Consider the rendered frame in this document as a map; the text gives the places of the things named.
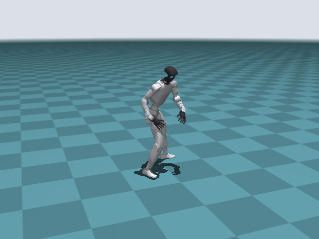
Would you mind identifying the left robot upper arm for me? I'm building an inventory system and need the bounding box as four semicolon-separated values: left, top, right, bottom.
172;80;180;103

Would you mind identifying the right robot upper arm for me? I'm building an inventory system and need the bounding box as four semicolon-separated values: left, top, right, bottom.
142;83;161;105

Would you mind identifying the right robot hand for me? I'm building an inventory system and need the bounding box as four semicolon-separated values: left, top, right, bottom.
149;115;164;130

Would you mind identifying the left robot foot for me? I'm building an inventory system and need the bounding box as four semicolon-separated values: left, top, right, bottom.
160;153;175;159

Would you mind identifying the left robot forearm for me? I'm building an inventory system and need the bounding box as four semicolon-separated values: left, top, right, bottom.
177;100;186;112

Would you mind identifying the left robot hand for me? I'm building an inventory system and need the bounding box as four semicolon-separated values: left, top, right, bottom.
177;110;186;124

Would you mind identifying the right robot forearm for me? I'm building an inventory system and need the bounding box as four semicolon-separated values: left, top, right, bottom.
142;100;154;121

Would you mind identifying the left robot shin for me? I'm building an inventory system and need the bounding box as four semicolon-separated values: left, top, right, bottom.
162;136;168;155

